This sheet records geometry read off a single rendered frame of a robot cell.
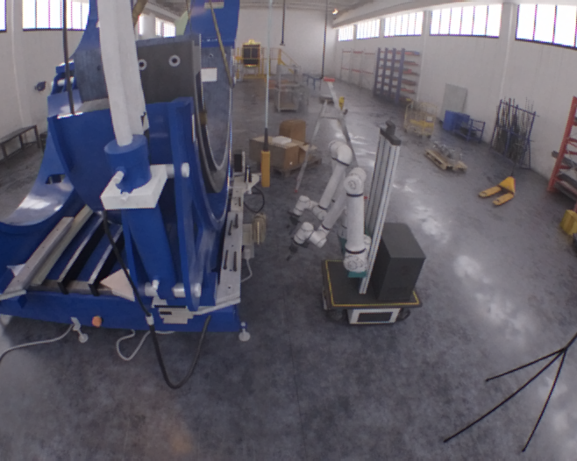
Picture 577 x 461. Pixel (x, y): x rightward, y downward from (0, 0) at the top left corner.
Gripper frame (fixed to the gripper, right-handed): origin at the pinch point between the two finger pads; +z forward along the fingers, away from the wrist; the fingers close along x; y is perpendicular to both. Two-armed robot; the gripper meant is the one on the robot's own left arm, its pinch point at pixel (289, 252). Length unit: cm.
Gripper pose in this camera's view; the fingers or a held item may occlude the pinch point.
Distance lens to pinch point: 247.1
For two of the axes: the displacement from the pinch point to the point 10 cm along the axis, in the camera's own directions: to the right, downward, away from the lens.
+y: -8.9, -4.2, -1.6
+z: -4.2, 6.6, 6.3
